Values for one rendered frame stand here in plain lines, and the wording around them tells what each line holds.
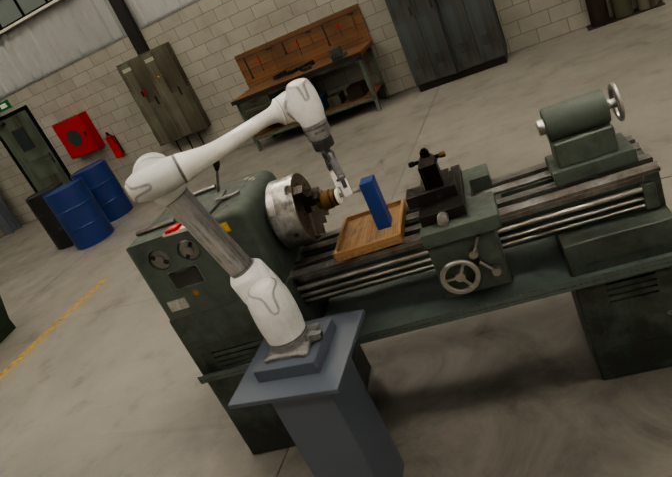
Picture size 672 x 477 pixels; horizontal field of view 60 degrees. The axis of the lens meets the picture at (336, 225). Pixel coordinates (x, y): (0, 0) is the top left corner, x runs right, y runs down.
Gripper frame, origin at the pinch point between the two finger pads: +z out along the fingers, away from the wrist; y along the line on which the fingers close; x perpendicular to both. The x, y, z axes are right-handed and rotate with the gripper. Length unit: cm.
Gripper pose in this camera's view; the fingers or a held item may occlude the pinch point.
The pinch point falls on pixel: (343, 188)
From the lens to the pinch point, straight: 209.3
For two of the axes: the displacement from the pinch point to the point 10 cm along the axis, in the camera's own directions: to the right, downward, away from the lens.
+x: 8.9, -4.4, 0.7
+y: 2.2, 3.0, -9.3
